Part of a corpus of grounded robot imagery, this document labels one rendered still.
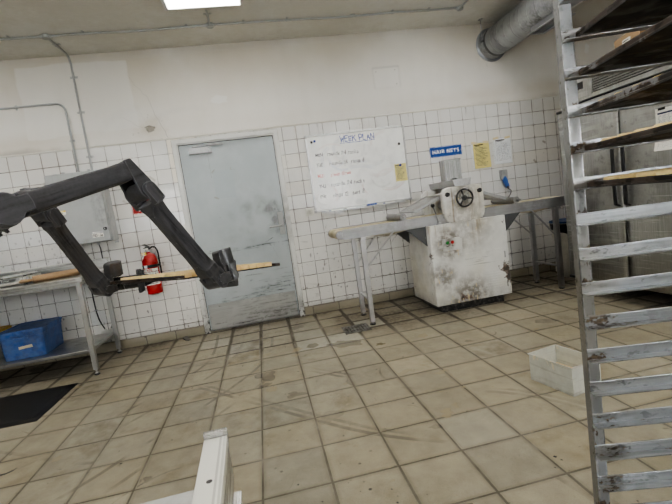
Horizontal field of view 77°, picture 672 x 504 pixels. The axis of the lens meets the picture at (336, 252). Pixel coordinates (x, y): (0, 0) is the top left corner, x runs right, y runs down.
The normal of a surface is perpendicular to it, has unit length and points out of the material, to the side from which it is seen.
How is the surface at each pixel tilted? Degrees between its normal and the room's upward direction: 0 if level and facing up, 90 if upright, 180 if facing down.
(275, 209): 90
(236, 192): 90
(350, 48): 90
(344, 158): 90
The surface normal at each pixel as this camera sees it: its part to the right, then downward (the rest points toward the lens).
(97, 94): 0.18, 0.08
